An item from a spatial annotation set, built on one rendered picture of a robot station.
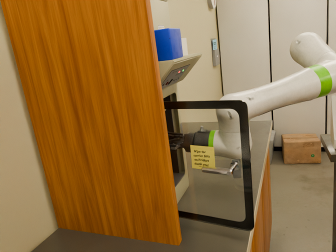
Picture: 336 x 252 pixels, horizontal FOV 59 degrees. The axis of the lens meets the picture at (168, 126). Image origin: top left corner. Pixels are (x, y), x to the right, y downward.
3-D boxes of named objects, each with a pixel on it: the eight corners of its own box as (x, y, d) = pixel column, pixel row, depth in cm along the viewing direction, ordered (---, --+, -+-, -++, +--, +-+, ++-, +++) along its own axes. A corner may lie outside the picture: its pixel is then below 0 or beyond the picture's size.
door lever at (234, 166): (208, 167, 89) (207, 159, 88) (239, 170, 84) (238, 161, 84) (201, 174, 85) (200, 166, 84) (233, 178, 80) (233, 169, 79)
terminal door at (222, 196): (166, 213, 104) (150, 101, 93) (254, 230, 88) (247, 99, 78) (165, 214, 103) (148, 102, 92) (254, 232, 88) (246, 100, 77)
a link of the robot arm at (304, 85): (320, 104, 103) (297, 95, 112) (321, 72, 98) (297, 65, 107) (228, 137, 94) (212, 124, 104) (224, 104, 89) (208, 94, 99)
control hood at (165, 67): (142, 96, 92) (137, 64, 89) (177, 80, 121) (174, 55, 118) (177, 94, 88) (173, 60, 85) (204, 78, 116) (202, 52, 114)
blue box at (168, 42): (142, 63, 91) (138, 32, 88) (155, 60, 100) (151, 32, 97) (172, 59, 87) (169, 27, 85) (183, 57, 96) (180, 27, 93)
